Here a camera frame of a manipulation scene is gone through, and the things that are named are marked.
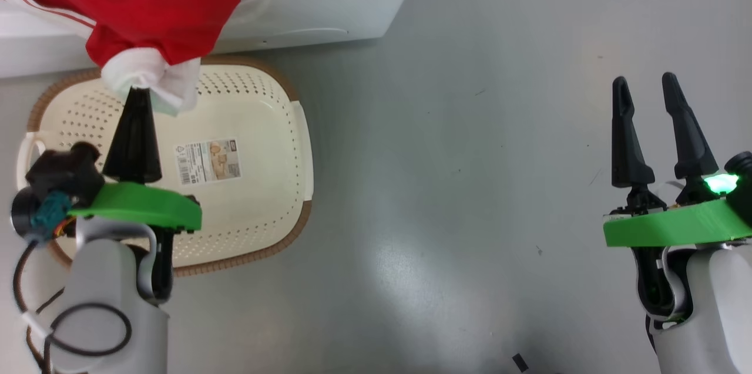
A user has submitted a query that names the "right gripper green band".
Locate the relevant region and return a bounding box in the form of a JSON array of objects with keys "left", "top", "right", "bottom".
[{"left": 603, "top": 72, "right": 752, "bottom": 247}]

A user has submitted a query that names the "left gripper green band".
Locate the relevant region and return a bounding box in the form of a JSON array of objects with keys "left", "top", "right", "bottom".
[{"left": 70, "top": 87, "right": 202, "bottom": 233}]

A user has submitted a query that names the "paper label in basket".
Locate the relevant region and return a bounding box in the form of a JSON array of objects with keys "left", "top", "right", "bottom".
[{"left": 173, "top": 138, "right": 242, "bottom": 186}]

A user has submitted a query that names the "cream perforated laundry basket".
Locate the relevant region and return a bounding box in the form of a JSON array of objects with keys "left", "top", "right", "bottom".
[{"left": 16, "top": 56, "right": 314, "bottom": 278}]

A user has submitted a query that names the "white washing machine body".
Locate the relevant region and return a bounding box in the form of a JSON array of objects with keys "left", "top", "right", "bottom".
[{"left": 0, "top": 0, "right": 429, "bottom": 78}]

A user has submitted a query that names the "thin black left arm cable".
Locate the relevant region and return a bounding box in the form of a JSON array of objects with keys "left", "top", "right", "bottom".
[{"left": 13, "top": 242, "right": 133, "bottom": 374}]

